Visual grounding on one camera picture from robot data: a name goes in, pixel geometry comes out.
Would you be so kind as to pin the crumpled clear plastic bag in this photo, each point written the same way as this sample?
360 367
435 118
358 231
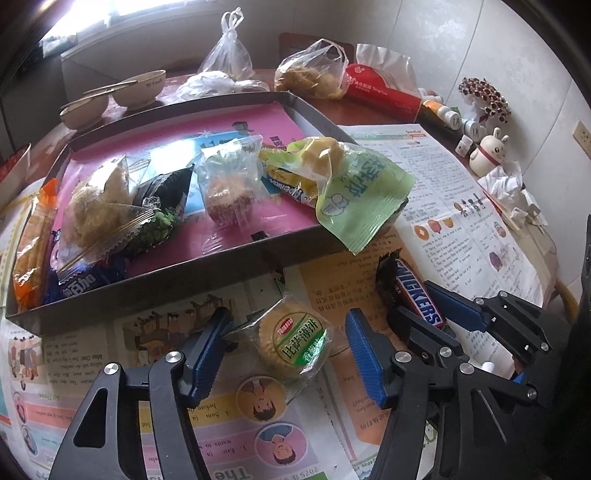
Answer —
207 85

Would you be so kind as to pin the clear zip bag pastry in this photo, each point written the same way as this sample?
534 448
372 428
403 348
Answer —
228 189

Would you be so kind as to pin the white rabbit figurine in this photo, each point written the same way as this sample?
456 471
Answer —
489 154

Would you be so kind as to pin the tied clear plastic bag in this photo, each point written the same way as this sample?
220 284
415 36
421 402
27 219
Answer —
228 55

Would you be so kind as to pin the red tissue pack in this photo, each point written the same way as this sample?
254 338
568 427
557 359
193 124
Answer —
383 92

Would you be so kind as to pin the dark cardboard tray pink inside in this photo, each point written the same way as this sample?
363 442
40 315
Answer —
277 224

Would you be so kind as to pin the light green pastry packet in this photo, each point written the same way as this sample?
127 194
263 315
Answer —
360 198

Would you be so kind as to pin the clear fried dough packet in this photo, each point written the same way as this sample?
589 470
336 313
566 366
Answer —
97 207

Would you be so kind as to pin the beige ceramic bowl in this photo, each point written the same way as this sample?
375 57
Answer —
138 92
83 115

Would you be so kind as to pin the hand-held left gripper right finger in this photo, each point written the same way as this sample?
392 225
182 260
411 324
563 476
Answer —
364 360

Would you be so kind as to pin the black green pea packet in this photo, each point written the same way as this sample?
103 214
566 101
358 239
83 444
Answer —
161 203

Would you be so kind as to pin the white capped bottle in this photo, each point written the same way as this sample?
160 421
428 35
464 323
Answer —
437 98

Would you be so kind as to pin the round cracker packet green label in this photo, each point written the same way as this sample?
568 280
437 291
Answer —
291 341

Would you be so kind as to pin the wooden chopstick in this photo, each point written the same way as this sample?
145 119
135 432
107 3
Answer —
111 86
85 102

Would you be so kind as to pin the small white bottle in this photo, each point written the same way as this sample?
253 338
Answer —
463 146

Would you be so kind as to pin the crumpled white tissue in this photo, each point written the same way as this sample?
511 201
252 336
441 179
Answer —
501 182

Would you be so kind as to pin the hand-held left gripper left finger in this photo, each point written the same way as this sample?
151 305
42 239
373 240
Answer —
207 355

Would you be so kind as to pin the yellow snack bar packet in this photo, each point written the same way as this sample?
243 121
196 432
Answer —
286 180

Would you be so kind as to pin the large newspaper sheet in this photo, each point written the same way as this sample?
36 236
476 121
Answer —
438 184

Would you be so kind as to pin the brown chocolate bar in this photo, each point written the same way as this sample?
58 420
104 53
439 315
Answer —
415 290

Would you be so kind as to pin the plastic bag of bread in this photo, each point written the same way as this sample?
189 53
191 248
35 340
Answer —
309 76

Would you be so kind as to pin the orange pill bottle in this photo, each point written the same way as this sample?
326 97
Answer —
431 108

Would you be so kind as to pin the colourful newspaper sheet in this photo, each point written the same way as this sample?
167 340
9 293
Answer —
138 332

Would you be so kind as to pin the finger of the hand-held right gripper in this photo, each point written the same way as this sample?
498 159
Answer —
425 332
457 302

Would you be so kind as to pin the white wall socket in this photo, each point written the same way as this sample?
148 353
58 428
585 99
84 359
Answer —
582 134

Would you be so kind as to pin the blue cookie packet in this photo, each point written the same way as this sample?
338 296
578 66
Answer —
78 281

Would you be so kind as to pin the red patterned bowl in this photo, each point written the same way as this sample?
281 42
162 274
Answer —
14 166

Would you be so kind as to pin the white labelled bottle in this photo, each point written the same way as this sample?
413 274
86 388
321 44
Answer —
451 117
472 128

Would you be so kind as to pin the orange snack packet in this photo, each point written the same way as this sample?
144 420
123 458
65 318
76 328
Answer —
32 249

